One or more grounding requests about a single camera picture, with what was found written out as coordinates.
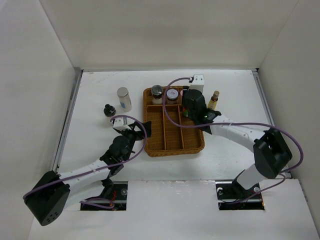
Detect yellow-label oil bottle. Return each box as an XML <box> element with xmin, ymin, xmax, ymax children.
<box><xmin>207</xmin><ymin>90</ymin><xmax>220</xmax><ymax>110</ymax></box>

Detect left aluminium table rail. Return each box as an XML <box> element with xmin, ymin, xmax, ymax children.
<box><xmin>51</xmin><ymin>67</ymin><xmax>84</xmax><ymax>173</ymax></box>

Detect black-top salt grinder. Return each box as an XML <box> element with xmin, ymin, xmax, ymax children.
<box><xmin>151</xmin><ymin>85</ymin><xmax>164</xmax><ymax>105</ymax></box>

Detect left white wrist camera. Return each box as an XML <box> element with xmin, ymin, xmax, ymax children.
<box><xmin>110</xmin><ymin>117</ymin><xmax>124</xmax><ymax>131</ymax></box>

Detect brown wicker divided basket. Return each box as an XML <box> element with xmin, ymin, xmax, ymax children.
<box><xmin>142</xmin><ymin>88</ymin><xmax>205</xmax><ymax>157</ymax></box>

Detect white-lid sauce jar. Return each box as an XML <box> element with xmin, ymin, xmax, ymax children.
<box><xmin>166</xmin><ymin>88</ymin><xmax>179</xmax><ymax>105</ymax></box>

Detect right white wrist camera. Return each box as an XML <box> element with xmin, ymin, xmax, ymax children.
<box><xmin>188</xmin><ymin>74</ymin><xmax>205</xmax><ymax>93</ymax></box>

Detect small black round bottle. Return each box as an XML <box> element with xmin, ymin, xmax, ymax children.
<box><xmin>103</xmin><ymin>104</ymin><xmax>117</xmax><ymax>118</ymax></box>

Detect aluminium table rail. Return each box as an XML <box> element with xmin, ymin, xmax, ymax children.
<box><xmin>51</xmin><ymin>67</ymin><xmax>84</xmax><ymax>173</ymax></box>
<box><xmin>252</xmin><ymin>70</ymin><xmax>293</xmax><ymax>179</ymax></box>

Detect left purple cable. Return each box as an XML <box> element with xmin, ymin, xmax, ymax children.
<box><xmin>22</xmin><ymin>114</ymin><xmax>147</xmax><ymax>210</ymax></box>

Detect silver-lid jar white beads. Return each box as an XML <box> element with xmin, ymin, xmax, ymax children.
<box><xmin>116</xmin><ymin>87</ymin><xmax>132</xmax><ymax>112</ymax></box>

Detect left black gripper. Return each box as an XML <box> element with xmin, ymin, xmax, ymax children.
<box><xmin>118</xmin><ymin>121</ymin><xmax>151</xmax><ymax>162</ymax></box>

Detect green-label chili sauce bottle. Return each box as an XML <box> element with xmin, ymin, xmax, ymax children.
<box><xmin>182</xmin><ymin>106</ymin><xmax>189</xmax><ymax>118</ymax></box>

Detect purple cable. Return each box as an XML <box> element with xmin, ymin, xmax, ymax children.
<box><xmin>162</xmin><ymin>76</ymin><xmax>305</xmax><ymax>204</ymax></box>
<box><xmin>22</xmin><ymin>114</ymin><xmax>147</xmax><ymax>210</ymax></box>

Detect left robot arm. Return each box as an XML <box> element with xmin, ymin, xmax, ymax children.
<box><xmin>23</xmin><ymin>115</ymin><xmax>152</xmax><ymax>227</ymax></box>

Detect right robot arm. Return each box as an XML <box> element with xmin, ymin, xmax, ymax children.
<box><xmin>182</xmin><ymin>89</ymin><xmax>292</xmax><ymax>198</ymax></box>

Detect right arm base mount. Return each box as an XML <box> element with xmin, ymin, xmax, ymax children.
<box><xmin>215</xmin><ymin>180</ymin><xmax>265</xmax><ymax>211</ymax></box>

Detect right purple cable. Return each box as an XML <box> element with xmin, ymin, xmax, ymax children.
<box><xmin>162</xmin><ymin>76</ymin><xmax>305</xmax><ymax>204</ymax></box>

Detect right aluminium table rail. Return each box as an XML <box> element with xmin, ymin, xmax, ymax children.
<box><xmin>252</xmin><ymin>70</ymin><xmax>293</xmax><ymax>179</ymax></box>

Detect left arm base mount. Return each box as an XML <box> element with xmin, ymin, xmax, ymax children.
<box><xmin>80</xmin><ymin>180</ymin><xmax>129</xmax><ymax>212</ymax></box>

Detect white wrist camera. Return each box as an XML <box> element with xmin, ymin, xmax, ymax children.
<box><xmin>188</xmin><ymin>74</ymin><xmax>205</xmax><ymax>93</ymax></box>
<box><xmin>110</xmin><ymin>117</ymin><xmax>124</xmax><ymax>131</ymax></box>

